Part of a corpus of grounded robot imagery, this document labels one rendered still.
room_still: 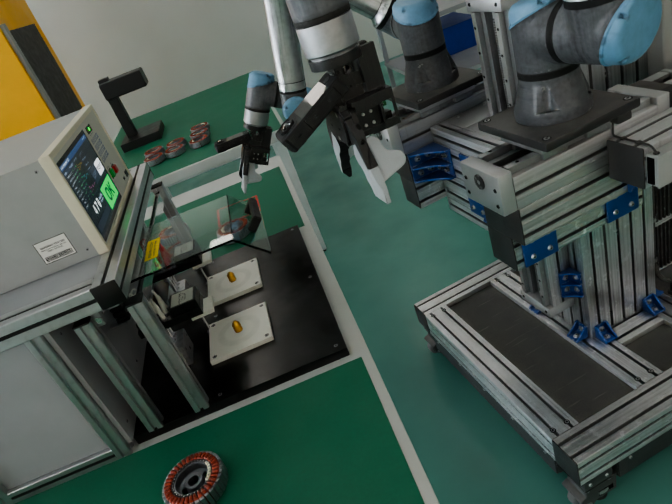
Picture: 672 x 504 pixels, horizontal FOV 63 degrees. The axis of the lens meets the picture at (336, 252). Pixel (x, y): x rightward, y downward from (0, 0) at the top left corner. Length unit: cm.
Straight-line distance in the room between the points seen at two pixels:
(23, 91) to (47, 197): 372
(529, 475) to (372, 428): 88
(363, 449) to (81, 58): 594
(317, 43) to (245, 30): 573
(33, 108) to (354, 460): 420
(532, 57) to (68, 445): 116
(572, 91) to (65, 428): 117
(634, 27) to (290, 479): 92
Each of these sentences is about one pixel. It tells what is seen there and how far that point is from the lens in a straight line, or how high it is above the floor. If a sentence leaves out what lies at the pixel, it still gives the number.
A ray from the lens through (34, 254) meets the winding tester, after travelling 116.
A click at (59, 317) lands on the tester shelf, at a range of 105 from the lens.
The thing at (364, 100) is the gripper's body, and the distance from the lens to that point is 75.
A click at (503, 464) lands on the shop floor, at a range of 184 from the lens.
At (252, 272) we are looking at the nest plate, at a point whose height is 78.
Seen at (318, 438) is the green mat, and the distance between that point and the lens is 103.
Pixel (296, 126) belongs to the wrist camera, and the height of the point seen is 129.
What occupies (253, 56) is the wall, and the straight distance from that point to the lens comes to 648.
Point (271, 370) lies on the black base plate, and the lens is 118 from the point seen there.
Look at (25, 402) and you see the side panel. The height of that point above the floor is 95.
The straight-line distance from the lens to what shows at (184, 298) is 125.
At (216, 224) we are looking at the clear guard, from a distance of 114.
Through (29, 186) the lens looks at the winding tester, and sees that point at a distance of 111.
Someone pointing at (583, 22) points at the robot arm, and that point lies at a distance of 104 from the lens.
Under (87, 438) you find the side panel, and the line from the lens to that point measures 123.
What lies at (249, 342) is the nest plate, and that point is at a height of 78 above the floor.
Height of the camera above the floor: 149
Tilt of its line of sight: 29 degrees down
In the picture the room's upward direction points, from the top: 21 degrees counter-clockwise
